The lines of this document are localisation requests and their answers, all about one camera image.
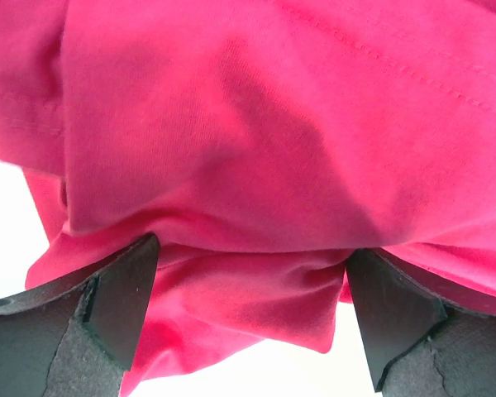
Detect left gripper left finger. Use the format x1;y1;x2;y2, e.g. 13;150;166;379
0;234;160;397

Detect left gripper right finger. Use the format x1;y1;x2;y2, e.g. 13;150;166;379
346;249;496;396

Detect pink red t shirt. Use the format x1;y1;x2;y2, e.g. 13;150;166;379
0;1;496;396

